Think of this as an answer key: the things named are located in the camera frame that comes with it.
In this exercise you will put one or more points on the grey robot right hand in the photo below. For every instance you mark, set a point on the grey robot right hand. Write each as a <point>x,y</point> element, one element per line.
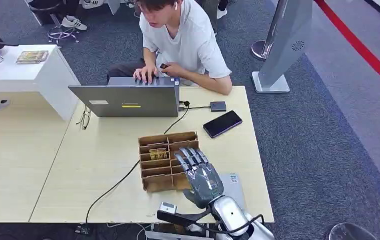
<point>204,180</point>

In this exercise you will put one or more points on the person's right hand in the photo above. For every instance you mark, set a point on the person's right hand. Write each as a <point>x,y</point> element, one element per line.
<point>145,73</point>

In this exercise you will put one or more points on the person's left hand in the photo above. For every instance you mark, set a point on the person's left hand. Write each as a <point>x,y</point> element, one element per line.
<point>174,69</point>

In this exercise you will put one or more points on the small dark object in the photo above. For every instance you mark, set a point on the small dark object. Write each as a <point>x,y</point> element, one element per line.
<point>164,66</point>

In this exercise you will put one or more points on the grey white card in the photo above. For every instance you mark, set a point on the grey white card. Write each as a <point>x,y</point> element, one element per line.
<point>234,188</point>

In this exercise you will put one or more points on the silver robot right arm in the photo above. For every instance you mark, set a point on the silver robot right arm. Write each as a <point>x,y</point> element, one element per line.
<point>233,215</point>

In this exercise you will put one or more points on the grey laptop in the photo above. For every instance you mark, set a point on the grey laptop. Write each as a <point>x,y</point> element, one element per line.
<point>128,101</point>

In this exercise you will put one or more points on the person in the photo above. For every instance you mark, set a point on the person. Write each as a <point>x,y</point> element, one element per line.
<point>183,36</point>

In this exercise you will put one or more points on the wooden divided card box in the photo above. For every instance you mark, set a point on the wooden divided card box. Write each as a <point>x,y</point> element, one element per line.
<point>158,169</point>

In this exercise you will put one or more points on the yellow printed card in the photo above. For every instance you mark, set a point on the yellow printed card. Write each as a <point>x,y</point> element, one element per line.
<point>158,154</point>

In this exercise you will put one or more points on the small dark adapter box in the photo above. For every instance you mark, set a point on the small dark adapter box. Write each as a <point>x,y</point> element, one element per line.
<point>218,106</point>

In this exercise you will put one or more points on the black smartphone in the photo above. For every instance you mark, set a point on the black smartphone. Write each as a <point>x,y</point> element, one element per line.
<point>223,124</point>

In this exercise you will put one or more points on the grey box under table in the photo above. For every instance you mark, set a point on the grey box under table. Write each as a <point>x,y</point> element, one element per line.
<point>173,236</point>

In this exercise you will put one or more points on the eyeglasses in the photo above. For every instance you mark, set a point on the eyeglasses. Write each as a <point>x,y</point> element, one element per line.
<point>84,119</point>

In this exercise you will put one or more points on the white striped sneaker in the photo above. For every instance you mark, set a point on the white striped sneaker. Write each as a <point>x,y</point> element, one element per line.
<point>74,23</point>

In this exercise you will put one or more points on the chrome base stool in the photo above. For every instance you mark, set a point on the chrome base stool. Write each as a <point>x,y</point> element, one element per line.
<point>58,33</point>

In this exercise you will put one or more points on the stack of yellow cards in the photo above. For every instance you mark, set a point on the stack of yellow cards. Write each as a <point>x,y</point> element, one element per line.
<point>32,57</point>

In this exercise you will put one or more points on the grey kiosk stand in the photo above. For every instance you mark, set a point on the grey kiosk stand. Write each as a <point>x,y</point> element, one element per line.
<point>286,46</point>

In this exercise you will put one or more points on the white cabinet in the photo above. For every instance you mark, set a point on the white cabinet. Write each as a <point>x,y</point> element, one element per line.
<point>22,79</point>

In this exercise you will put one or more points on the power plug connector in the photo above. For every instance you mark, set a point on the power plug connector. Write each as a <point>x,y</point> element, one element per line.
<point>83,229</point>

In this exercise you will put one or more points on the round dark stool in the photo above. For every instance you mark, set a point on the round dark stool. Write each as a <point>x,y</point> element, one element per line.
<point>350,232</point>

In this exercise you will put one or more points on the red floor tape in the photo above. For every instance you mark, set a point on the red floor tape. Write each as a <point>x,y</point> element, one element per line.
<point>359,46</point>

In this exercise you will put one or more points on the pale wrist camera on bracket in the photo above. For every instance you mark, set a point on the pale wrist camera on bracket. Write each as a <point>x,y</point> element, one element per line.
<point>168,208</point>

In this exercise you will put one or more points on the chrome stanchion post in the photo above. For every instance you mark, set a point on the chrome stanchion post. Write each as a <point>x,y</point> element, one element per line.
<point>266,43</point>

